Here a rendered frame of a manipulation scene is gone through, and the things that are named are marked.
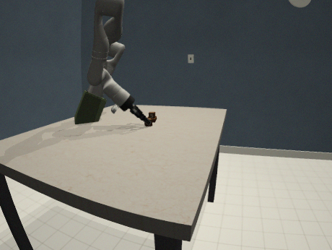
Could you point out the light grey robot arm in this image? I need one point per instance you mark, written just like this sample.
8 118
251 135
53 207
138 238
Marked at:
101 83

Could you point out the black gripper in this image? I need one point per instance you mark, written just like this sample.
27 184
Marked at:
137 112

